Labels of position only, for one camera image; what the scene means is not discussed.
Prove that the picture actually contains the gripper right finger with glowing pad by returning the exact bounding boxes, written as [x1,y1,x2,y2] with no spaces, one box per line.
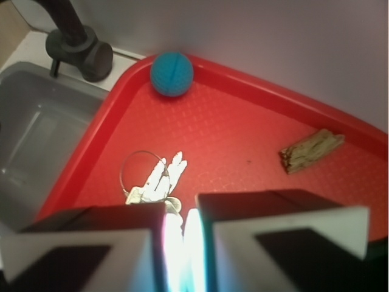
[185,189,370,291]

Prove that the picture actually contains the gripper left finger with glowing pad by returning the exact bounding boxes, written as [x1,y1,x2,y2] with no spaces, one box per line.
[1,203,182,291]

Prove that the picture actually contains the silver keys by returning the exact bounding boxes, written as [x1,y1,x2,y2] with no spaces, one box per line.
[119,150,188,215]

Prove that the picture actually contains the brown wood piece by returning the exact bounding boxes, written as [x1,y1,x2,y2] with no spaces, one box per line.
[280,129,345,175]

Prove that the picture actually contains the red plastic tray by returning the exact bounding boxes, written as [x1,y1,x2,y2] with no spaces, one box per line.
[38,57,388,240]

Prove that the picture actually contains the grey sink basin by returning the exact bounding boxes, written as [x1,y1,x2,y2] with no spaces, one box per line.
[1,62,108,236]

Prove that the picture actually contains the blue textured ball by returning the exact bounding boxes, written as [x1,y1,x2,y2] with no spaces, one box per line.
[150,52,194,97]

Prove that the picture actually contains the black faucet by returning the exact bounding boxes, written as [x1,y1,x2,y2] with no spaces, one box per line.
[37,0,113,82]

